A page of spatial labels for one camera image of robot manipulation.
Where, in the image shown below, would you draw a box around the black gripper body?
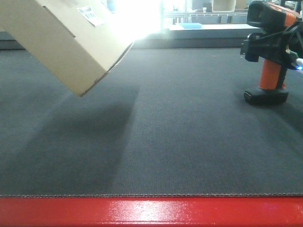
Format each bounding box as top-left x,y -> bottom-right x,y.
241,20 -> 303,70

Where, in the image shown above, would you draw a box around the orange black barcode scanner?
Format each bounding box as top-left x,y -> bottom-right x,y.
244,0 -> 303,105

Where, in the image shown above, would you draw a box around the brown cardboard box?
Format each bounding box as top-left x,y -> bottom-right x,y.
0,0 -> 134,96

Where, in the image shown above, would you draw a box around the beige background bin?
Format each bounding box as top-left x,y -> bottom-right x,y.
212,0 -> 236,12

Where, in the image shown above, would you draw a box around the blue tray in background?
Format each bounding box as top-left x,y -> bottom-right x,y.
179,23 -> 203,30

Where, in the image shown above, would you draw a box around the dark grey fabric mat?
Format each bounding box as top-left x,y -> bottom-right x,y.
0,48 -> 303,196

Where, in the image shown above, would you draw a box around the white barcode label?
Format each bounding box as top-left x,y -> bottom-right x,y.
76,6 -> 104,26

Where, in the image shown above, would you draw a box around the red metal table frame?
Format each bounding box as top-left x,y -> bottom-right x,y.
0,197 -> 303,227

